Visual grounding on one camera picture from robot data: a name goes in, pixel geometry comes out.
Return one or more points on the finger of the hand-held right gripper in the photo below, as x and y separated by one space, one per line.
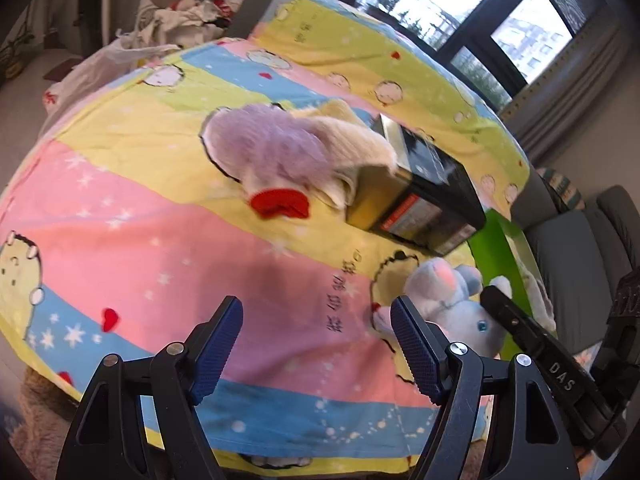
530 340

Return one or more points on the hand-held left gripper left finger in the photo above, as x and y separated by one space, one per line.
215 350

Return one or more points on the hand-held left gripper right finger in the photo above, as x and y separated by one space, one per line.
417 350

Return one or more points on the grey rabbit plush toy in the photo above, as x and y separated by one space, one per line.
465 320

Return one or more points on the green box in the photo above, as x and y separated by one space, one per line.
495 250

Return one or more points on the red white knitted sock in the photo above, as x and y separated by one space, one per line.
277 205

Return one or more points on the purple fluffy cloth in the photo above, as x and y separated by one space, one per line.
265 145

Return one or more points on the cream white towel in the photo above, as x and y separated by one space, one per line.
350 145

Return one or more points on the pale yellow towel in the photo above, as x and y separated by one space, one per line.
335 110

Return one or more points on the grey sofa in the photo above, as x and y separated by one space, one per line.
565 240

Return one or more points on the cartoon printed blanket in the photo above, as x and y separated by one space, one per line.
125 240

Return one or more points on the striped pillow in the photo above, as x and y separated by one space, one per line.
565 187

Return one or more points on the black rectangular box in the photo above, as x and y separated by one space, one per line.
435 185

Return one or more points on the beige curtain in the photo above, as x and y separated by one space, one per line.
565 105

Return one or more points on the white plastic bag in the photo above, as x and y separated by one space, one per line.
90 70

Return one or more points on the brown floor mat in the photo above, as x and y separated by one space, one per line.
62 69

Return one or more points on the grey padded armrest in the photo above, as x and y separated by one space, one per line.
250 15

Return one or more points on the pile of clothes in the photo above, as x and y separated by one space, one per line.
185 5

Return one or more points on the black window frame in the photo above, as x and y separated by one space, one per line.
480 25

